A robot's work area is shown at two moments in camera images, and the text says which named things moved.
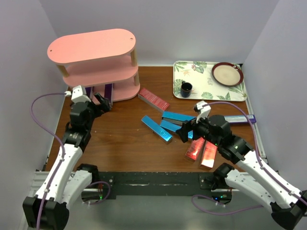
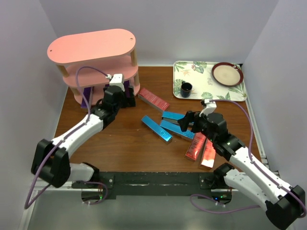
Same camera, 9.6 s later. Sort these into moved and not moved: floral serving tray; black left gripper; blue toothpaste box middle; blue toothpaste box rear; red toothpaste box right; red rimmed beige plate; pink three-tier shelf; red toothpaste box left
Moved: black left gripper
Not moved: floral serving tray; blue toothpaste box middle; red rimmed beige plate; red toothpaste box left; pink three-tier shelf; blue toothpaste box rear; red toothpaste box right
